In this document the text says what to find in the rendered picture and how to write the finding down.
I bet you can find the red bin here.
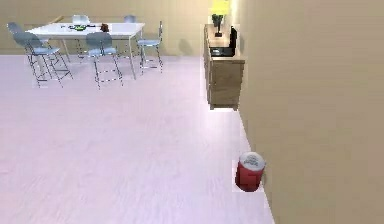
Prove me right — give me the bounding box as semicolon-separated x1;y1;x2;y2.
234;151;267;193

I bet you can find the wooden sideboard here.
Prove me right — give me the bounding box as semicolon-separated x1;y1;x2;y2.
203;23;246;111

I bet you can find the white dining table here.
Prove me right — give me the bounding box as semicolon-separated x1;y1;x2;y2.
25;22;146;81

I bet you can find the black laptop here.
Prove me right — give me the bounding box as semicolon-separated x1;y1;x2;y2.
209;26;238;58

